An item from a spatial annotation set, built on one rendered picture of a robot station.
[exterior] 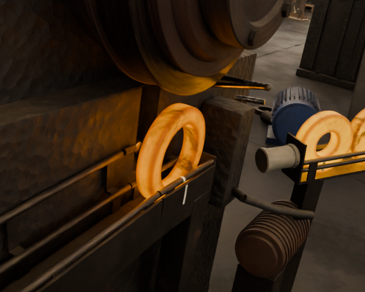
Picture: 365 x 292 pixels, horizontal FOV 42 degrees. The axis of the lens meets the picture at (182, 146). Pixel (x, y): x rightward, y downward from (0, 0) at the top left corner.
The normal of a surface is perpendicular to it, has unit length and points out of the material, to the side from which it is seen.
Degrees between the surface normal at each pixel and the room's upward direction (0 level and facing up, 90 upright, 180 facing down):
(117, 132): 90
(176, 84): 90
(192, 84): 90
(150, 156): 72
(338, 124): 90
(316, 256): 0
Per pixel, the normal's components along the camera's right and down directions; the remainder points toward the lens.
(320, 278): 0.15, -0.91
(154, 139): -0.33, -0.30
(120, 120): 0.84, 0.32
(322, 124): 0.39, 0.42
